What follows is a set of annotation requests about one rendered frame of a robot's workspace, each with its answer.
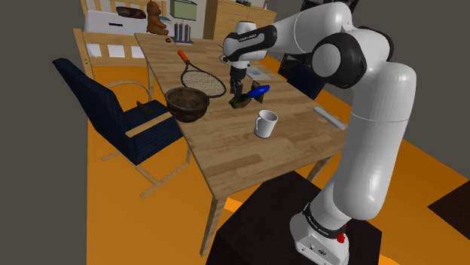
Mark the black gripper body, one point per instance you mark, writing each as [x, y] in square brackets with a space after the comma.
[237, 75]

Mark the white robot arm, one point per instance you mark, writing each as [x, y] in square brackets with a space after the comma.
[371, 146]

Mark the pale flat book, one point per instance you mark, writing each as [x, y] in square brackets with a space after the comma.
[259, 75]

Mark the blue oval object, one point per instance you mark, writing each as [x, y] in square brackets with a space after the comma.
[259, 90]

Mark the dark green block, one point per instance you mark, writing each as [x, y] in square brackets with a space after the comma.
[239, 102]

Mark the white mug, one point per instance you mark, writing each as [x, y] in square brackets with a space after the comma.
[265, 126]

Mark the wooden chest of drawers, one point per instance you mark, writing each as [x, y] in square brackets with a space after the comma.
[238, 16]

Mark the dark brown bowl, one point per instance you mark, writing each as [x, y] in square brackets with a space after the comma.
[187, 106]

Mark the dark blue chair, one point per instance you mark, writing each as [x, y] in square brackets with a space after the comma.
[303, 80]

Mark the blue candle holder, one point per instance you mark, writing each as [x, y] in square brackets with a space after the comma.
[182, 35]

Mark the wooden table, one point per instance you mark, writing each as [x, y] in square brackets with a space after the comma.
[227, 146]

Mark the green box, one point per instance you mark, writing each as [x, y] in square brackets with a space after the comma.
[183, 9]

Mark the dark brown flat bar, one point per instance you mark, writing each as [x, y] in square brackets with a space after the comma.
[144, 107]

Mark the brown teddy bear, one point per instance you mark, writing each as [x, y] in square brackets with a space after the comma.
[155, 20]

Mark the grey remote control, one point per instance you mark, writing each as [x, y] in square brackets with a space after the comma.
[329, 118]

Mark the dark blue wooden armchair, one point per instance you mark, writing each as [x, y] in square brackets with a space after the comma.
[110, 117]

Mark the black robot stand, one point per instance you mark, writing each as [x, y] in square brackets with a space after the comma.
[264, 227]

